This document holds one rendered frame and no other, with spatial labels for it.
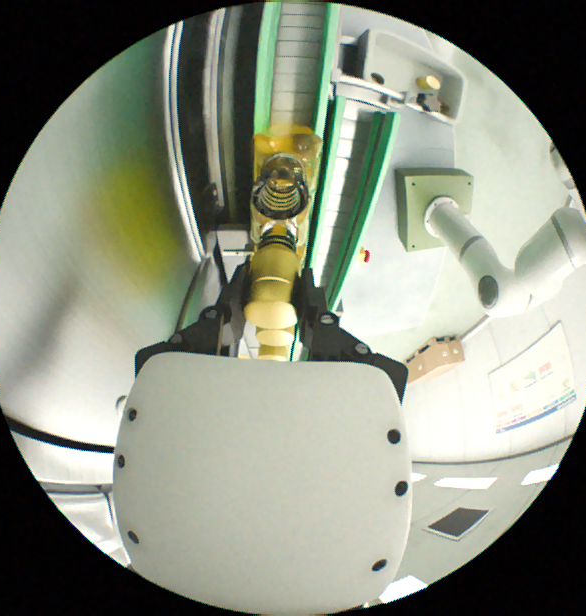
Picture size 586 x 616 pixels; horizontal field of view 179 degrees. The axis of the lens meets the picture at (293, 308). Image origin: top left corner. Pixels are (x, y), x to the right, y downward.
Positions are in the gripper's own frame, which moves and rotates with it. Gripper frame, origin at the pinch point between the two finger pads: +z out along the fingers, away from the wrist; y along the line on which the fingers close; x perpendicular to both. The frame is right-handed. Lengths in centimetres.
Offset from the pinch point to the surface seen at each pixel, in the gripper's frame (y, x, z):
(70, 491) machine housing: -13.7, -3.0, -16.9
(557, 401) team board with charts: 360, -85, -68
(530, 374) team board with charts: 359, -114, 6
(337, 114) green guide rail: 5.5, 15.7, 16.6
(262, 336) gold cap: -1.0, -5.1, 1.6
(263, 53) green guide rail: -3.5, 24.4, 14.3
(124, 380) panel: -12.7, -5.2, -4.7
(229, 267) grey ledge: -13.8, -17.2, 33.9
